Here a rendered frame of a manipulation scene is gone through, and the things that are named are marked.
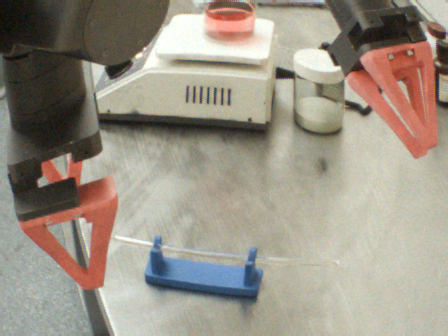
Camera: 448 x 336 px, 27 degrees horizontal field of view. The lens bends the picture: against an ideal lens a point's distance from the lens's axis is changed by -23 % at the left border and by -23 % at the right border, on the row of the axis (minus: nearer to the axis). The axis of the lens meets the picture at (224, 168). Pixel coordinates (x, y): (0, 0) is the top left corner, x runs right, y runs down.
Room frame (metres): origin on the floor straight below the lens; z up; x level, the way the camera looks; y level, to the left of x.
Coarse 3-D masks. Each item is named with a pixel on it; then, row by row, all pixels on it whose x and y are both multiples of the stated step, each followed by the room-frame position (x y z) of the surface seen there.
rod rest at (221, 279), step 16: (160, 240) 0.77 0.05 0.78; (160, 256) 0.76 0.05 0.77; (144, 272) 0.75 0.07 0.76; (160, 272) 0.75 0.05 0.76; (176, 272) 0.75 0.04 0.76; (192, 272) 0.75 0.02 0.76; (208, 272) 0.76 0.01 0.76; (224, 272) 0.76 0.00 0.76; (240, 272) 0.76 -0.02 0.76; (256, 272) 0.76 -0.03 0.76; (192, 288) 0.74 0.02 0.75; (208, 288) 0.74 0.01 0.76; (224, 288) 0.73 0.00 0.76; (240, 288) 0.73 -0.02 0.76; (256, 288) 0.73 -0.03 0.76
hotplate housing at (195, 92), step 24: (144, 72) 1.02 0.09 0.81; (168, 72) 1.01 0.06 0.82; (192, 72) 1.01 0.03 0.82; (216, 72) 1.01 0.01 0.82; (240, 72) 1.01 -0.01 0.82; (264, 72) 1.01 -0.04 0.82; (288, 72) 1.08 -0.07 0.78; (120, 96) 1.02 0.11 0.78; (144, 96) 1.01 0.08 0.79; (168, 96) 1.01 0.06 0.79; (192, 96) 1.01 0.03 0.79; (216, 96) 1.01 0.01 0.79; (240, 96) 1.00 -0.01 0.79; (264, 96) 1.00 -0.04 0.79; (144, 120) 1.02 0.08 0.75; (168, 120) 1.01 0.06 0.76; (192, 120) 1.01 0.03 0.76; (216, 120) 1.01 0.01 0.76; (240, 120) 1.01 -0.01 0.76; (264, 120) 1.00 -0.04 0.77
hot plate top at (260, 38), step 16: (176, 16) 1.13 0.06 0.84; (192, 16) 1.13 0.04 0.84; (176, 32) 1.07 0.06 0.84; (192, 32) 1.07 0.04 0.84; (272, 32) 1.08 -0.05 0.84; (160, 48) 1.03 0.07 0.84; (176, 48) 1.03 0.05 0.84; (192, 48) 1.03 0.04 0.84; (208, 48) 1.03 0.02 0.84; (224, 48) 1.03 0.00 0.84; (240, 48) 1.03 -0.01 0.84; (256, 48) 1.03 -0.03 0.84; (256, 64) 1.01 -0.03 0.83
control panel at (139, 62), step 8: (160, 32) 1.12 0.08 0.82; (152, 40) 1.11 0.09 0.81; (152, 48) 1.08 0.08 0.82; (144, 56) 1.06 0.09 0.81; (136, 64) 1.05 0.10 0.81; (144, 64) 1.03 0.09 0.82; (104, 72) 1.09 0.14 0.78; (128, 72) 1.04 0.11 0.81; (104, 80) 1.06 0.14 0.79; (112, 80) 1.04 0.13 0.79; (96, 88) 1.04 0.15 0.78; (104, 88) 1.03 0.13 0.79
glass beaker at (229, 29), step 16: (208, 0) 1.05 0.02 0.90; (224, 0) 1.04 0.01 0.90; (240, 0) 1.04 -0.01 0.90; (256, 0) 1.06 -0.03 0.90; (208, 16) 1.05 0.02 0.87; (224, 16) 1.04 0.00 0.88; (240, 16) 1.04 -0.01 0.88; (256, 16) 1.06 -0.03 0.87; (208, 32) 1.05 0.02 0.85; (224, 32) 1.04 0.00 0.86; (240, 32) 1.04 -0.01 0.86; (256, 32) 1.06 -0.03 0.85
